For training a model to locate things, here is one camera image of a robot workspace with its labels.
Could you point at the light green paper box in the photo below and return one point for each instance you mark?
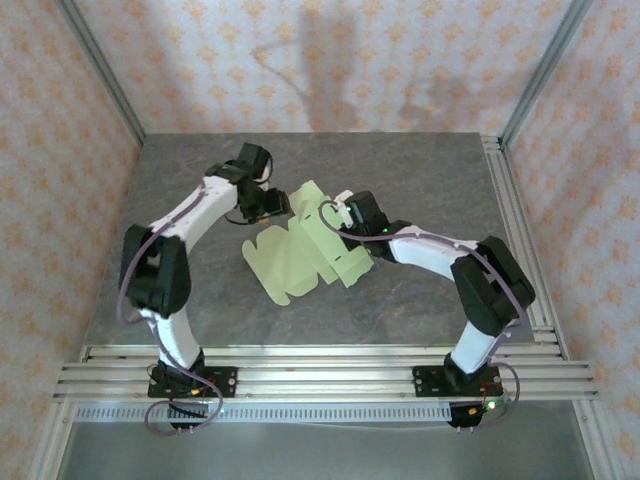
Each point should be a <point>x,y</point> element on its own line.
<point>300,260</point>

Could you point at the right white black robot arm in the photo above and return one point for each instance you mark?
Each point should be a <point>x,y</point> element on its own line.
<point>470,345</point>

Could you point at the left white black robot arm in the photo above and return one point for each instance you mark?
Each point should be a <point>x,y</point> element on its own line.
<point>175,340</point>

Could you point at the grey metal sheet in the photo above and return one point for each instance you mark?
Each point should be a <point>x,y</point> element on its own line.
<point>325,452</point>

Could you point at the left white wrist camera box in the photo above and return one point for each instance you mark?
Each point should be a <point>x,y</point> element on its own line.
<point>265,170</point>

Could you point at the aluminium side rail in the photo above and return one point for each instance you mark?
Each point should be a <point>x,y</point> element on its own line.
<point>510,200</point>

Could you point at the wide aluminium mounting rail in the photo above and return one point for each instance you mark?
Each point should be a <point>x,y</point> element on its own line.
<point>325,372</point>

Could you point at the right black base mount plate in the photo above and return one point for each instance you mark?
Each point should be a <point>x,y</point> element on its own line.
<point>425,382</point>

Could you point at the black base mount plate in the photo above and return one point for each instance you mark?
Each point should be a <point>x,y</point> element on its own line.
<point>425,382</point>
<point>225,382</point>

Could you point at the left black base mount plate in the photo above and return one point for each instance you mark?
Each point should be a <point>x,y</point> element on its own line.
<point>225,382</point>

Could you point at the aluminium frame post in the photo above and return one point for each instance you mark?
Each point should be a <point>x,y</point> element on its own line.
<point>540,70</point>
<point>107,75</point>

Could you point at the left black base electronics bracket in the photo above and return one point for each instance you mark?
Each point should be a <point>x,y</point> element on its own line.
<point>187,411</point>

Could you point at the black base electronics bracket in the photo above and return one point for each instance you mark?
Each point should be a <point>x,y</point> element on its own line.
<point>187,411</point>
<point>465,417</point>

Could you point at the right black base electronics bracket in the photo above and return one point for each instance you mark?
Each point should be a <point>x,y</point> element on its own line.
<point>465,417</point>

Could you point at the short aluminium frame leg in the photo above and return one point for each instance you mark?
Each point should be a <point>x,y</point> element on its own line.
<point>50,440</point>
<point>597,440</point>

